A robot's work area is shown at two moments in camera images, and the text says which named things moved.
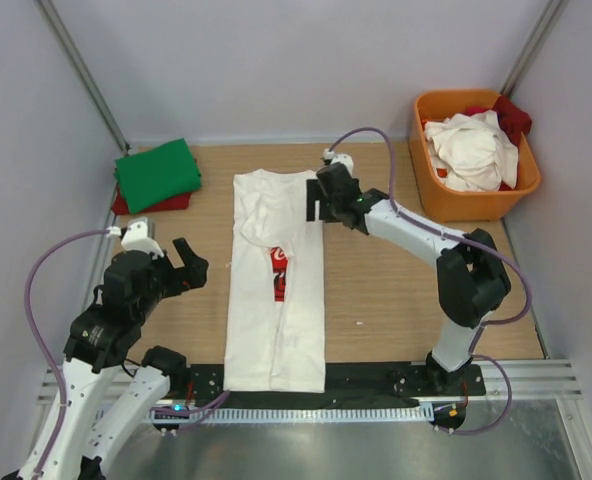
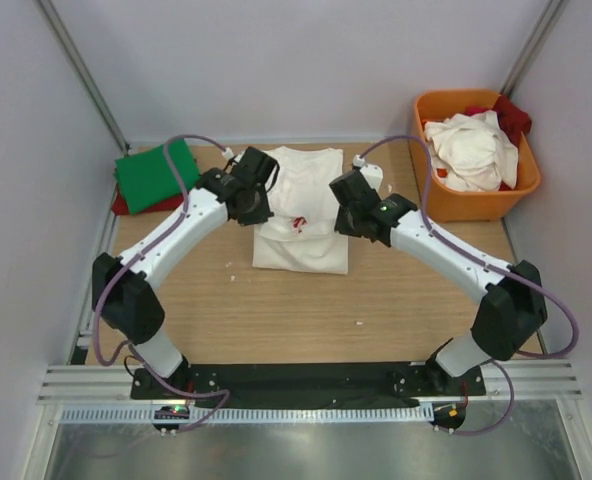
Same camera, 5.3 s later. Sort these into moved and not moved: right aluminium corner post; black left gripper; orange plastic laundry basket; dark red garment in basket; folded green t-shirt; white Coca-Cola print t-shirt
Moved: white Coca-Cola print t-shirt; black left gripper
Not moved: folded green t-shirt; right aluminium corner post; orange plastic laundry basket; dark red garment in basket
